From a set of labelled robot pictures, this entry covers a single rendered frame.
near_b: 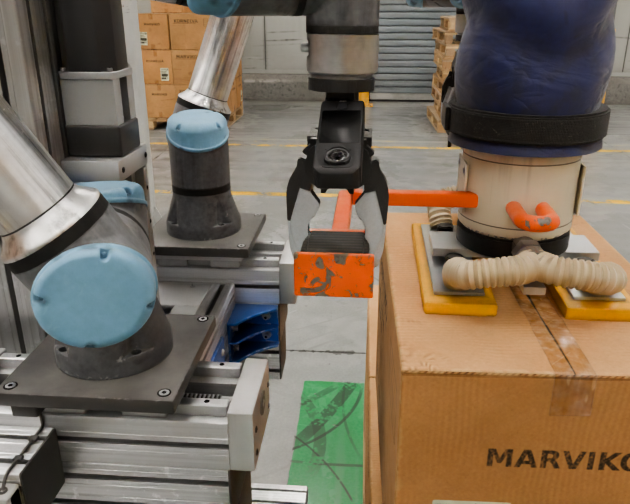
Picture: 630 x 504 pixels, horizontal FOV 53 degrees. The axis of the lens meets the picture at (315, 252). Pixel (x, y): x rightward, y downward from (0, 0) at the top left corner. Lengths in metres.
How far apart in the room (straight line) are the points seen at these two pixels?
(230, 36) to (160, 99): 6.83
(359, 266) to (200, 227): 0.63
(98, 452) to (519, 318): 0.59
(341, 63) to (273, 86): 9.79
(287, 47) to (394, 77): 1.74
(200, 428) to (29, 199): 0.37
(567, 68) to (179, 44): 7.28
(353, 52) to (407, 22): 9.68
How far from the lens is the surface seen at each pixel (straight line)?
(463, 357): 0.81
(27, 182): 0.65
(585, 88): 0.92
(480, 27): 0.93
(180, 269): 1.31
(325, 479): 2.24
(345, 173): 0.60
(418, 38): 10.36
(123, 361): 0.83
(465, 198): 0.96
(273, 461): 2.32
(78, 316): 0.66
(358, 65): 0.67
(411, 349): 0.81
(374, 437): 1.53
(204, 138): 1.23
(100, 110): 1.03
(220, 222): 1.28
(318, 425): 2.47
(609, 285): 0.90
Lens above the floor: 1.47
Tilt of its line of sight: 21 degrees down
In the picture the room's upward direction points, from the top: straight up
